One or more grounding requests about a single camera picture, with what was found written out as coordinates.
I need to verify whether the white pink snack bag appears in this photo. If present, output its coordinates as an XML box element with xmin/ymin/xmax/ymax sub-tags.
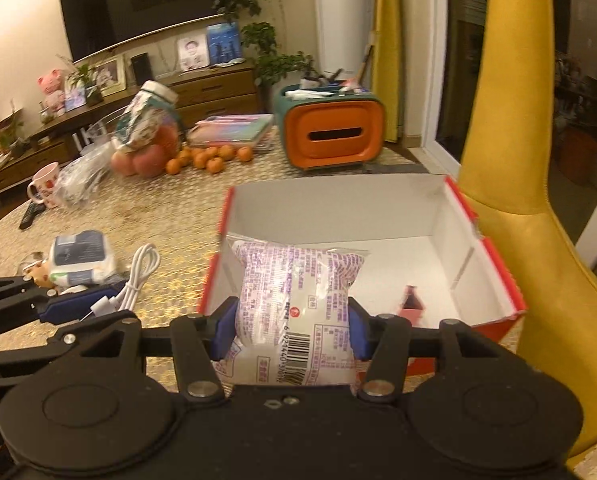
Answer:
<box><xmin>215</xmin><ymin>234</ymin><xmax>368</xmax><ymax>386</ymax></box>

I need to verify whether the red apple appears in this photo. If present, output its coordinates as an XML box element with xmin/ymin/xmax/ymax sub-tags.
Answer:
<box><xmin>111</xmin><ymin>151</ymin><xmax>136</xmax><ymax>177</ymax></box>
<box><xmin>132</xmin><ymin>144</ymin><xmax>169</xmax><ymax>178</ymax></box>

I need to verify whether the pink pig plush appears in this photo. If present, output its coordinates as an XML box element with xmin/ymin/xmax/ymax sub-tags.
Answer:
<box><xmin>37</xmin><ymin>68</ymin><xmax>65</xmax><ymax>117</ymax></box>

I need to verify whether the small dark red sachet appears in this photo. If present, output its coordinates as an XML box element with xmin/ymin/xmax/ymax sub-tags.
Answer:
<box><xmin>397</xmin><ymin>285</ymin><xmax>425</xmax><ymax>326</ymax></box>

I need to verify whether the white USB cable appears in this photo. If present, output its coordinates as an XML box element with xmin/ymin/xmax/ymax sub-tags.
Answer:
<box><xmin>80</xmin><ymin>242</ymin><xmax>162</xmax><ymax>322</ymax></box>

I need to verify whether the white blue wipes pack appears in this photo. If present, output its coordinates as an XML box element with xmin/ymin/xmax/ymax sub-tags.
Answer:
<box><xmin>48</xmin><ymin>230</ymin><xmax>116</xmax><ymax>287</ymax></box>

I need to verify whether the green white snack bag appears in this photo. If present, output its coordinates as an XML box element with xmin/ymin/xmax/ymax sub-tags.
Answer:
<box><xmin>113</xmin><ymin>80</ymin><xmax>180</xmax><ymax>153</ymax></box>

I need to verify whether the red apple right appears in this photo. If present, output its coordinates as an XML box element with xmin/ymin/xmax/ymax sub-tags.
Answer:
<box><xmin>132</xmin><ymin>144</ymin><xmax>169</xmax><ymax>178</ymax></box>

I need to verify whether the pink strawberry mug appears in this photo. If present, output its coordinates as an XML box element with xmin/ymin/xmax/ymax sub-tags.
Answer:
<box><xmin>27</xmin><ymin>162</ymin><xmax>60</xmax><ymax>209</ymax></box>

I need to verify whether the red apple left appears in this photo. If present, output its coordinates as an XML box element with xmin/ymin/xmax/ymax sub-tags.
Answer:
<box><xmin>111</xmin><ymin>151</ymin><xmax>136</xmax><ymax>177</ymax></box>

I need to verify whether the blue picture frame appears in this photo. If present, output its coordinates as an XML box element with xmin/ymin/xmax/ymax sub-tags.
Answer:
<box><xmin>206</xmin><ymin>23</ymin><xmax>242</xmax><ymax>65</ymax></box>

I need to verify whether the wooden TV cabinet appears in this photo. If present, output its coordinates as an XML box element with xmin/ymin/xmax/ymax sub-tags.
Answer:
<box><xmin>0</xmin><ymin>58</ymin><xmax>260</xmax><ymax>198</ymax></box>

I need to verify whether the white air conditioner column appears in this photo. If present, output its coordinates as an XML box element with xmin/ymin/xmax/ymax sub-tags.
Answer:
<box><xmin>315</xmin><ymin>0</ymin><xmax>375</xmax><ymax>79</ymax></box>

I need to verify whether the tan pig figurine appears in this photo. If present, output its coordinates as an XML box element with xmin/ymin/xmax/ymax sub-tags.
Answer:
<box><xmin>22</xmin><ymin>259</ymin><xmax>56</xmax><ymax>289</ymax></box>

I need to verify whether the black remote control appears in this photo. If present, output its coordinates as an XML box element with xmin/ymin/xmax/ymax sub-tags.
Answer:
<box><xmin>18</xmin><ymin>202</ymin><xmax>46</xmax><ymax>231</ymax></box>

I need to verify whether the orange tangerine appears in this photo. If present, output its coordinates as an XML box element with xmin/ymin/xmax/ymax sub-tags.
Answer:
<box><xmin>205</xmin><ymin>157</ymin><xmax>225</xmax><ymax>174</ymax></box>
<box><xmin>165</xmin><ymin>158</ymin><xmax>181</xmax><ymax>176</ymax></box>
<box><xmin>236</xmin><ymin>146</ymin><xmax>254</xmax><ymax>162</ymax></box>
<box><xmin>218</xmin><ymin>145</ymin><xmax>236</xmax><ymax>162</ymax></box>

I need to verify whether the black speaker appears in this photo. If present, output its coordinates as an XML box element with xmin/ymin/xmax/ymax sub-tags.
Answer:
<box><xmin>130</xmin><ymin>52</ymin><xmax>154</xmax><ymax>87</ymax></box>

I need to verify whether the green potted plant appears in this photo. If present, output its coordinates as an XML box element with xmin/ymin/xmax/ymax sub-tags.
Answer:
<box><xmin>212</xmin><ymin>0</ymin><xmax>316</xmax><ymax>90</ymax></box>

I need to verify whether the yellow curtain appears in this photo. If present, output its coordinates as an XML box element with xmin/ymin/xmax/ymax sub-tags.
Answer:
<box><xmin>371</xmin><ymin>0</ymin><xmax>403</xmax><ymax>143</ymax></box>

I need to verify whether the yellow chair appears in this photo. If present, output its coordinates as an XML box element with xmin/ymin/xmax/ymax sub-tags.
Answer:
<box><xmin>458</xmin><ymin>0</ymin><xmax>597</xmax><ymax>479</ymax></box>

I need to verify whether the framed child portrait photo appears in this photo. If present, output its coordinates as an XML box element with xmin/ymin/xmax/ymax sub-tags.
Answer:
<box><xmin>177</xmin><ymin>34</ymin><xmax>210</xmax><ymax>72</ymax></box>

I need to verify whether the black television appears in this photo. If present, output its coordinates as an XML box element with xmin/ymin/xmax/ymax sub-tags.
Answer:
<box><xmin>57</xmin><ymin>0</ymin><xmax>232</xmax><ymax>65</ymax></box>

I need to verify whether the green orange tissue box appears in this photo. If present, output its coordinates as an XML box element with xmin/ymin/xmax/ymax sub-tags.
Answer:
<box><xmin>272</xmin><ymin>84</ymin><xmax>385</xmax><ymax>171</ymax></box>

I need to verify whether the red white cardboard box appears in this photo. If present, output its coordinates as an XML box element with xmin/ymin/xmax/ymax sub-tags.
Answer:
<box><xmin>202</xmin><ymin>174</ymin><xmax>525</xmax><ymax>340</ymax></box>

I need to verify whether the framed photo on cabinet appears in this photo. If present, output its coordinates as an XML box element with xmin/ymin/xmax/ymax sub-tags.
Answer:
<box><xmin>93</xmin><ymin>54</ymin><xmax>127</xmax><ymax>98</ymax></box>

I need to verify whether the clear plastic bag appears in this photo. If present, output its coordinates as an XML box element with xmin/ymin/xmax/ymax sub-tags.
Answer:
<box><xmin>54</xmin><ymin>142</ymin><xmax>114</xmax><ymax>207</ymax></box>

